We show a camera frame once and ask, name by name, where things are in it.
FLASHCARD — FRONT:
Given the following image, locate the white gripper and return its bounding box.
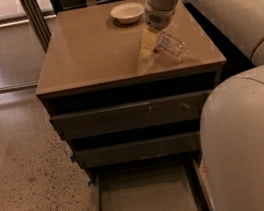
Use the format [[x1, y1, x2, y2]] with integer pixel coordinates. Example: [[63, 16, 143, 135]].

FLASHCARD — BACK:
[[139, 2, 175, 60]]

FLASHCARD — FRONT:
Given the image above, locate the clear plastic water bottle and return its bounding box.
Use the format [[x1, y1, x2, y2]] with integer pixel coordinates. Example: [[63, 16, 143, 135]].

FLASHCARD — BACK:
[[154, 33, 188, 62]]

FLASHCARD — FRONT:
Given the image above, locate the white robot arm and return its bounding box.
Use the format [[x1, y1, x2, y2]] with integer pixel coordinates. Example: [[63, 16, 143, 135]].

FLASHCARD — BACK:
[[144, 0, 264, 211]]

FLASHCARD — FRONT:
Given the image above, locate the tan drawer cabinet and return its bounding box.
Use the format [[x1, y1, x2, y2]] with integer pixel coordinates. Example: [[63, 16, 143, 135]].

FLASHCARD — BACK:
[[21, 0, 244, 194]]

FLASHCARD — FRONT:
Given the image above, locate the top grey drawer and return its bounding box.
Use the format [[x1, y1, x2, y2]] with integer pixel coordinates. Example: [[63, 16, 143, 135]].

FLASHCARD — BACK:
[[50, 90, 211, 140]]

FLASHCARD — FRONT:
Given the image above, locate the middle grey drawer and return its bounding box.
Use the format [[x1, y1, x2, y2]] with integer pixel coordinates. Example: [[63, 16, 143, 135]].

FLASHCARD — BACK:
[[75, 132, 201, 168]]

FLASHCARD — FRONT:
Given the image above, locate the bottom open grey drawer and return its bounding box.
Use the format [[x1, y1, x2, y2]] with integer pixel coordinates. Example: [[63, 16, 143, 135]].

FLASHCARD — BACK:
[[94, 153, 215, 211]]

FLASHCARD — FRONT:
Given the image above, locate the white paper bowl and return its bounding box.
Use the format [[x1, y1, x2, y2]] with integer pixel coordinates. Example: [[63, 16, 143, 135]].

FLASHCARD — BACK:
[[110, 2, 144, 25]]

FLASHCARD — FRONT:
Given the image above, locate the blue tape piece upper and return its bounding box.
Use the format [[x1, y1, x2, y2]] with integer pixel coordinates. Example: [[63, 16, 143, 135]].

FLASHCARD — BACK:
[[69, 156, 76, 163]]

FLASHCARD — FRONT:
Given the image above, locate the blue tape piece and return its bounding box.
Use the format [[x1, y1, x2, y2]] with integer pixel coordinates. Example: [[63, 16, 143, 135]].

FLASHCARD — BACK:
[[88, 181, 94, 186], [69, 156, 76, 163]]

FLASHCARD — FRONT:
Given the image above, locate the blue tape piece lower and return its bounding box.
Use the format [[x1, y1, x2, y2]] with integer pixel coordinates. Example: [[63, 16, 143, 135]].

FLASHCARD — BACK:
[[88, 181, 94, 186]]

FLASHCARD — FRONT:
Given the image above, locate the metal frame post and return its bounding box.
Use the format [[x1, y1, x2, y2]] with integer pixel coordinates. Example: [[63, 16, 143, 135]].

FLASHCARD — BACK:
[[19, 0, 51, 52]]

